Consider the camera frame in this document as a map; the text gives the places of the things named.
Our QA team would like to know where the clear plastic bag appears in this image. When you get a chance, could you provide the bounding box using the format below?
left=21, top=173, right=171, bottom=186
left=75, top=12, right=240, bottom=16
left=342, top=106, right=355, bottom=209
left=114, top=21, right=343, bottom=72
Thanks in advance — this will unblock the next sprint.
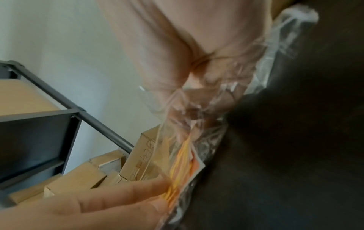
left=137, top=4, right=320, bottom=230

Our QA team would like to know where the black metal shelf rack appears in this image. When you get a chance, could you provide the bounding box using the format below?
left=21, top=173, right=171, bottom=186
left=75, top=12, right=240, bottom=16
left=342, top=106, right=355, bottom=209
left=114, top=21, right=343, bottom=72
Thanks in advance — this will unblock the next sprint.
left=0, top=59, right=135, bottom=190

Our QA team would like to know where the person's left hand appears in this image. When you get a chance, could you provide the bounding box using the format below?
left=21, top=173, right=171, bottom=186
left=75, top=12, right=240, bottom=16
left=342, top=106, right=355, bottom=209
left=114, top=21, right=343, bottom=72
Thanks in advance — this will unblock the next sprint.
left=0, top=177, right=172, bottom=230

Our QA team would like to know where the person's right hand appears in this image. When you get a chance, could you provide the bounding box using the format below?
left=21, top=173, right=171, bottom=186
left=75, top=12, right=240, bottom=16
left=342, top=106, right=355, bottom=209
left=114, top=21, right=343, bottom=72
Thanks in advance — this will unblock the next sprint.
left=96, top=0, right=274, bottom=136

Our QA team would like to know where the large plain cardboard box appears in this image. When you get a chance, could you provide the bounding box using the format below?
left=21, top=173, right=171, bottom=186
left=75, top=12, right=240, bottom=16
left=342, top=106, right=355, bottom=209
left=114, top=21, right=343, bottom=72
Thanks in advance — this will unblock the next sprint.
left=0, top=79, right=61, bottom=117

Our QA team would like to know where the pile of cardboard boxes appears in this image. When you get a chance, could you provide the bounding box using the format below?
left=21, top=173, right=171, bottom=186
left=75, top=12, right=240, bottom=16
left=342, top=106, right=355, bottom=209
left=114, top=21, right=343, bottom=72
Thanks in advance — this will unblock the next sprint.
left=8, top=150, right=129, bottom=205

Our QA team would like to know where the stack of red yellow stickers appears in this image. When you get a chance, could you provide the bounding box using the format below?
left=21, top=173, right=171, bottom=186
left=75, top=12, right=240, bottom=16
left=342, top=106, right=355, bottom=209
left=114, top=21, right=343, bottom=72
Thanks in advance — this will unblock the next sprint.
left=160, top=136, right=206, bottom=203

